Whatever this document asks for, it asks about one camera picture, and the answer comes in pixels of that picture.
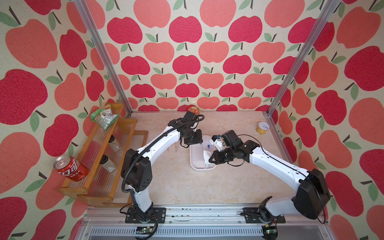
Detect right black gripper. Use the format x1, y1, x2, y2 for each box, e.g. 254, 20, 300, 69
207, 147, 234, 164

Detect white rectangular tray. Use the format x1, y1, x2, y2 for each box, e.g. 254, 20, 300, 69
190, 135, 217, 172

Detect white wipe cloth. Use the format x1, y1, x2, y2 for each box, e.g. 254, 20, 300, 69
203, 150, 213, 165

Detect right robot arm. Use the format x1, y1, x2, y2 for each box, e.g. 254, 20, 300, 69
209, 138, 331, 223

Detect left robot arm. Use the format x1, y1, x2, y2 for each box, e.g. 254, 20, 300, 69
121, 112, 205, 212

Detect red gold round tin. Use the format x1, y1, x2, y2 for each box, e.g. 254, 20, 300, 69
188, 106, 200, 115

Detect yellow white can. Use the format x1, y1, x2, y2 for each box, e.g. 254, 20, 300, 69
256, 122, 270, 135

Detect glass spice jar upper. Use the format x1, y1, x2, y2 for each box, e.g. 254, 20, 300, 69
108, 135, 122, 153

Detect glass spice jar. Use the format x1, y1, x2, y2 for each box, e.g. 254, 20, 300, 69
108, 135, 122, 153
100, 155, 117, 173

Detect green snack bag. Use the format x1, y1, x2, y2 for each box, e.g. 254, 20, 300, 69
91, 105, 120, 131

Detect wooden shelf rack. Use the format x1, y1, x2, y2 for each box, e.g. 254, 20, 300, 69
59, 117, 148, 208

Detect glass spice jar lower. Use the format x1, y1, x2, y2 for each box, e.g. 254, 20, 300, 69
100, 155, 117, 173

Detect red cola can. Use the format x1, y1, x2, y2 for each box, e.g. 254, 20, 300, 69
53, 156, 89, 182

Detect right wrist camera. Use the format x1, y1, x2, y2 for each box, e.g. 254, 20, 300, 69
210, 130, 243, 151

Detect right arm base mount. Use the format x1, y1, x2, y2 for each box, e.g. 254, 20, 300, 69
240, 208, 286, 225

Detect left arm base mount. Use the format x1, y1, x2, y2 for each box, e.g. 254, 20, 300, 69
125, 207, 167, 224

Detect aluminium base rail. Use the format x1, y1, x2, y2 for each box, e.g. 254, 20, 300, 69
71, 204, 336, 240

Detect left aluminium frame post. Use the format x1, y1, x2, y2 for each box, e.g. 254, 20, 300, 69
74, 0, 133, 118

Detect aluminium frame post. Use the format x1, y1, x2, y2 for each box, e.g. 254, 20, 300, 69
264, 0, 342, 118
74, 0, 133, 118

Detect right aluminium frame post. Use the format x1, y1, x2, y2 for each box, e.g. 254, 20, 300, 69
264, 0, 342, 118

